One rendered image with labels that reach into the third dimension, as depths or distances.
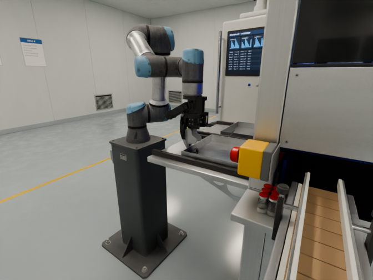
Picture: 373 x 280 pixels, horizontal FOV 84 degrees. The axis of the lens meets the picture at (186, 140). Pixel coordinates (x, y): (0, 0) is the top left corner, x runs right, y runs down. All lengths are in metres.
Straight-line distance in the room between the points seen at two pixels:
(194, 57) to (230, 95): 0.99
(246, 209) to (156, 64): 0.56
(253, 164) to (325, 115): 0.18
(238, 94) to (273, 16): 1.14
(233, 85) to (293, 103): 1.16
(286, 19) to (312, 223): 0.41
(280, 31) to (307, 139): 0.25
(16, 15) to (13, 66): 0.98
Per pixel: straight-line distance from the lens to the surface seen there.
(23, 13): 5.91
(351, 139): 0.56
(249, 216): 0.52
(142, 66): 0.78
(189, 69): 0.73
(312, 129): 0.55
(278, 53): 0.54
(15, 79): 5.65
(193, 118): 0.74
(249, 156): 0.49
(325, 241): 0.44
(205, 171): 0.70
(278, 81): 0.54
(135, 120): 1.26
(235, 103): 1.67
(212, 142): 0.98
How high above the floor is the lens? 1.19
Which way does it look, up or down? 18 degrees down
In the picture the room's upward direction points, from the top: straight up
